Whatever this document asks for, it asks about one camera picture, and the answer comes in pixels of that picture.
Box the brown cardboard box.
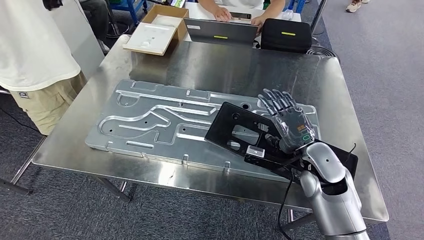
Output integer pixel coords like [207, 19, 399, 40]
[141, 3, 190, 43]

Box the standing person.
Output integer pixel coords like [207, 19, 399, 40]
[0, 0, 88, 136]

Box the black plastic plate bracket part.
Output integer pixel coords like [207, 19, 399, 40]
[204, 101, 360, 182]

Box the thick black camera cable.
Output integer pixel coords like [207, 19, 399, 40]
[277, 168, 296, 240]

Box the black smartphone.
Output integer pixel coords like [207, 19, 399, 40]
[229, 11, 253, 20]

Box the coiled black cable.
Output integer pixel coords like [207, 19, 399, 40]
[306, 44, 342, 64]

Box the person's foot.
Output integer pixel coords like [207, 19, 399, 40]
[345, 0, 372, 14]

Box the black fabric bag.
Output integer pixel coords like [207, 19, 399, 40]
[260, 17, 313, 55]

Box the grey laptop computer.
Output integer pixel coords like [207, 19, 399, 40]
[182, 17, 260, 47]

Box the white desk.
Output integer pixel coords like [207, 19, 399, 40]
[183, 1, 303, 43]

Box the thin black wire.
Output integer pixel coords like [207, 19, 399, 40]
[342, 142, 357, 165]

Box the grey partition panel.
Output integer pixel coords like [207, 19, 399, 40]
[49, 0, 106, 81]

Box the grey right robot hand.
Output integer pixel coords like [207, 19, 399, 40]
[257, 88, 316, 155]

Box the black round chair base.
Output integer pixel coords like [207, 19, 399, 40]
[105, 19, 130, 39]

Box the person's right hand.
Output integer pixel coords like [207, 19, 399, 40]
[213, 6, 233, 23]

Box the person at desk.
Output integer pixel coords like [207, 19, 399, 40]
[197, 0, 287, 29]

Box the seated person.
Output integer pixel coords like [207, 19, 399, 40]
[79, 0, 116, 56]

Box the grey stamped sheet metal panel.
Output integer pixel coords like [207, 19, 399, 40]
[84, 78, 322, 183]

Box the person's left hand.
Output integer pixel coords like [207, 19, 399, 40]
[250, 14, 266, 29]

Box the dark metal pole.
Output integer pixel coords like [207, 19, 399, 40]
[309, 0, 329, 36]

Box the blue metal stand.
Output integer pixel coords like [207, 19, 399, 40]
[108, 0, 149, 26]

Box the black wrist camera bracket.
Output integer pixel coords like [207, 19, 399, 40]
[244, 153, 304, 173]

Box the person's hand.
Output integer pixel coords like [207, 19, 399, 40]
[213, 6, 233, 23]
[250, 14, 266, 29]

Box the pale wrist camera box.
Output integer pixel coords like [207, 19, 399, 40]
[245, 145, 266, 159]

